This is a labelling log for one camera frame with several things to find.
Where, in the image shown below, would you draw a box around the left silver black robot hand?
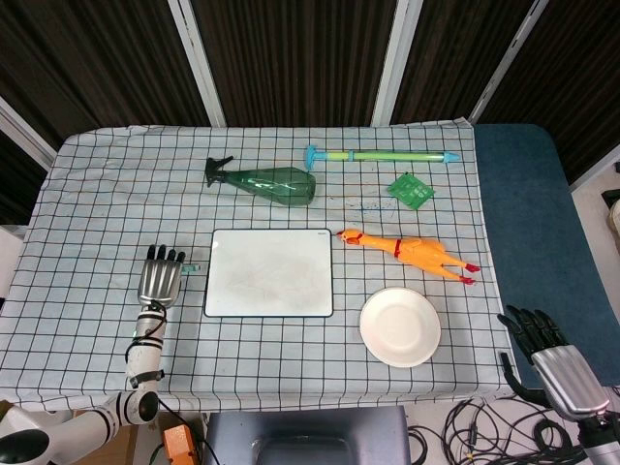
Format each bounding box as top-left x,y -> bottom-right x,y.
137,244 -> 188,310

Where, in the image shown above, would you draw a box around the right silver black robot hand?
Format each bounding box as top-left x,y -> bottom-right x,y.
497,304 -> 612,421

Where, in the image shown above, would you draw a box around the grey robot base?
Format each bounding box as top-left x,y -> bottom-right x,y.
203,405 -> 412,465

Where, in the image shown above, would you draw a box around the white drawing board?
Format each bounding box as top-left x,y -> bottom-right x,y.
203,228 -> 335,319

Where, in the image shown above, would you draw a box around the white black grid tablecloth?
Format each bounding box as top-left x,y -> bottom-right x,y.
0,117 -> 522,413

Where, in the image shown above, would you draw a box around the blue table pad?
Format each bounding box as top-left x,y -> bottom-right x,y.
472,123 -> 605,391

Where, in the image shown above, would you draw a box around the green spray bottle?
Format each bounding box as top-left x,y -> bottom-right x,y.
204,155 -> 317,208

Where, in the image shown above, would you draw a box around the orange box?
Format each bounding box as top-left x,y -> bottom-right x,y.
162,424 -> 201,465

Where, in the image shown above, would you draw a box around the white paper plate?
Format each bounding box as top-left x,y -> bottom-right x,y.
358,286 -> 443,368

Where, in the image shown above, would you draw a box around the orange rubber chicken toy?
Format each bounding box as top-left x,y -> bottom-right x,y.
336,229 -> 481,287

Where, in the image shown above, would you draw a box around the green sachet packet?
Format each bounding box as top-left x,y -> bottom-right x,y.
387,172 -> 434,210

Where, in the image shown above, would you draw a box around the green blue water pump toy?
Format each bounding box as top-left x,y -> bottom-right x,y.
304,144 -> 461,170

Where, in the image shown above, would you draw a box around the black floor cables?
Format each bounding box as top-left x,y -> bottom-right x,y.
409,385 -> 620,465

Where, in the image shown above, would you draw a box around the white partition frame post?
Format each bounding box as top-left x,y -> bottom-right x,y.
167,0 -> 228,128
371,0 -> 421,126
0,95 -> 58,169
468,0 -> 551,123

